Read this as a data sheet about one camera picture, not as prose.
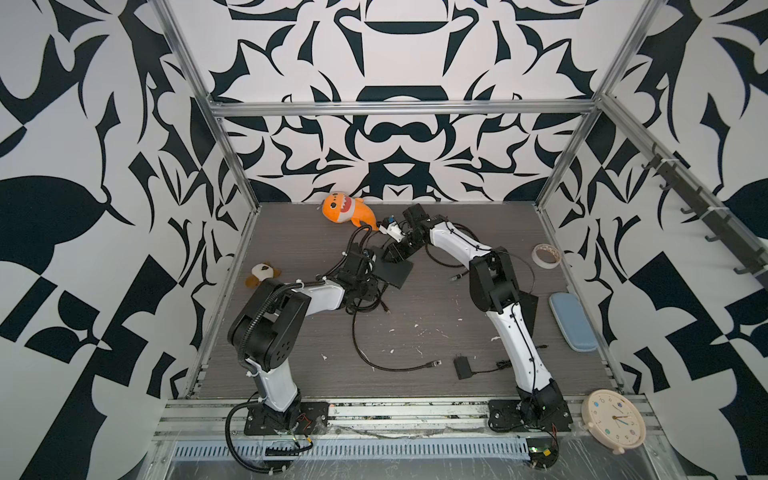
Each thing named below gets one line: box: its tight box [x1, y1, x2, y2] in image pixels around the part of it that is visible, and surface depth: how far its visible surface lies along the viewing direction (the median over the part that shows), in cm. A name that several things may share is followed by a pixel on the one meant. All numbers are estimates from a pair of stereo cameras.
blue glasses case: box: [549, 292, 599, 352], surface depth 93 cm
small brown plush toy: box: [245, 262, 282, 289], surface depth 100 cm
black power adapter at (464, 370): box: [453, 354, 513, 380], surface depth 83 cm
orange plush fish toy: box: [321, 192, 379, 231], surface depth 112 cm
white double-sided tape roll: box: [532, 243, 562, 269], surface depth 105 cm
